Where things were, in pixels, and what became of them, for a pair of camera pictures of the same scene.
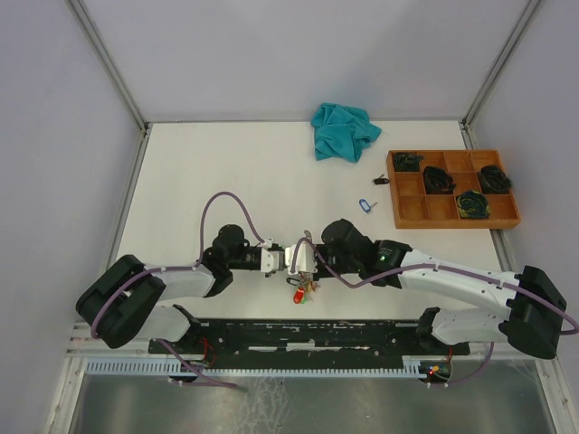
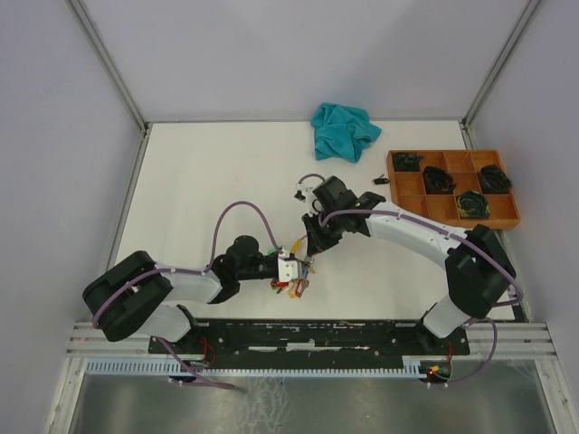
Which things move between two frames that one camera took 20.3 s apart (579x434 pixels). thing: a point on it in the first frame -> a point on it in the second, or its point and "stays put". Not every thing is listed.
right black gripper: x=320 y=274 -> x=316 y=242
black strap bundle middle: x=437 y=181 stays put
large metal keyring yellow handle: x=307 y=281 -> x=295 y=287
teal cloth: x=342 y=132 stays put
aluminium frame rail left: x=110 y=67 stays put
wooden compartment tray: x=451 y=189 stays put
